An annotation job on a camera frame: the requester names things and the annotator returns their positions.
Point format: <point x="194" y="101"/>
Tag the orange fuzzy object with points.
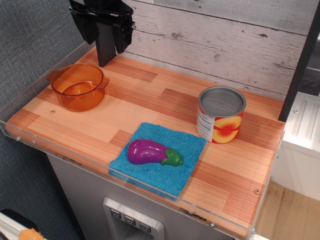
<point x="30" y="234"/>

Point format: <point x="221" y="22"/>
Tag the dark vertical post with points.
<point x="302" y="64"/>

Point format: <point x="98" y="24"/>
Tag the orange transparent plastic pot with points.
<point x="78" y="87"/>

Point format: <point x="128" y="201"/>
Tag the clear acrylic table guard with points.
<point x="227" y="186"/>

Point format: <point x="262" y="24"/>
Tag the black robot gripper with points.
<point x="107" y="22"/>

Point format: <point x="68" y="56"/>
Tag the purple toy eggplant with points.
<point x="146" y="151"/>

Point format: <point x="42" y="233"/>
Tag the blue terry cloth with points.
<point x="165" y="180"/>

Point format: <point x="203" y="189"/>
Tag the grey toy fridge cabinet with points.
<point x="108" y="209"/>

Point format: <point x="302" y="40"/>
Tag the black and white device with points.
<point x="12" y="223"/>

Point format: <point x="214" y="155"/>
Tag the peach label tin can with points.
<point x="219" y="114"/>

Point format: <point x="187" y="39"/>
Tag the white toy sink unit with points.
<point x="297" y="164"/>

